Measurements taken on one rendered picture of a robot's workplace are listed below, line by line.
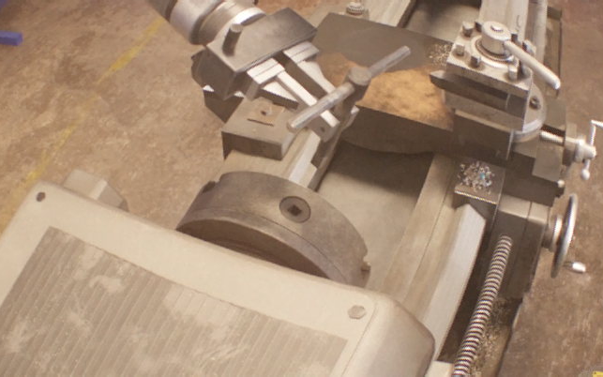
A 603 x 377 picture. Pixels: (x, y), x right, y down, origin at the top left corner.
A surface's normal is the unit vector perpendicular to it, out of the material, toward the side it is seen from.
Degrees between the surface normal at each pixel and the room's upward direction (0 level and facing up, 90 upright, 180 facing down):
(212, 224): 90
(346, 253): 57
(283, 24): 22
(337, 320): 0
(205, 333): 0
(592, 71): 0
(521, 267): 90
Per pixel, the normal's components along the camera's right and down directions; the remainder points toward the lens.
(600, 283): -0.02, -0.71
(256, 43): 0.32, -0.56
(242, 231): -0.37, 0.66
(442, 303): 0.53, -0.43
